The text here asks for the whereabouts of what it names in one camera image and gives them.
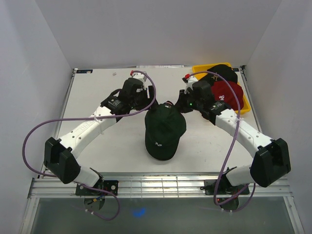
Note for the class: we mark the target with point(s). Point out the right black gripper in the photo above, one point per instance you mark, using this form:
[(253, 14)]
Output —
[(181, 104)]

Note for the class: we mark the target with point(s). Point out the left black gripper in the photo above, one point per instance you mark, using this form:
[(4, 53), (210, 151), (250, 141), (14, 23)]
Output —
[(144, 92)]

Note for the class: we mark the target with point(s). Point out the red baseball cap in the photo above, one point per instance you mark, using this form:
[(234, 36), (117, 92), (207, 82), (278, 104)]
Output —
[(222, 92)]

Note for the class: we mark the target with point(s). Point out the dark green baseball cap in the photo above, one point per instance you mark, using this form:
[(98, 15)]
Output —
[(164, 126)]

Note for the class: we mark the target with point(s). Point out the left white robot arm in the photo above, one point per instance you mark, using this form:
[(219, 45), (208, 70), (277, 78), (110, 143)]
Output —
[(60, 155)]

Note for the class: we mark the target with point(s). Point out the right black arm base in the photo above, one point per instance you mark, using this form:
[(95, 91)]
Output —
[(223, 189)]

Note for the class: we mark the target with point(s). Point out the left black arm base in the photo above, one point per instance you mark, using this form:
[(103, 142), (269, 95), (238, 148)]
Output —
[(108, 185)]

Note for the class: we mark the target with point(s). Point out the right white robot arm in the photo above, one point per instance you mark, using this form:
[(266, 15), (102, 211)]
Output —
[(271, 159)]

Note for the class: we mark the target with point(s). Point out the yellow plastic tray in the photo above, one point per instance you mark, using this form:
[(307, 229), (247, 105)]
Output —
[(203, 67)]

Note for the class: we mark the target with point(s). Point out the black cap gold logo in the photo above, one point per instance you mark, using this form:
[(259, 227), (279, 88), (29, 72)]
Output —
[(225, 71)]

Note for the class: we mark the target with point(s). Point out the blue label sticker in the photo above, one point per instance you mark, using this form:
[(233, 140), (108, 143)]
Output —
[(84, 71)]

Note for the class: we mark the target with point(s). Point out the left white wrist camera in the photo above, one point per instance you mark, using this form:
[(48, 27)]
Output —
[(138, 75)]

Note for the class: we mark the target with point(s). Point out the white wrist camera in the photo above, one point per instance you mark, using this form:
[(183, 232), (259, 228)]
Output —
[(138, 75), (189, 80)]

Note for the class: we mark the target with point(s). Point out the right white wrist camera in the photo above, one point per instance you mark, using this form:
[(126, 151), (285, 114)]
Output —
[(189, 80)]

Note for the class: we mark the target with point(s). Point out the aluminium frame rail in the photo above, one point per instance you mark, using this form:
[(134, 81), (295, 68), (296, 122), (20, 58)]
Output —
[(130, 186)]

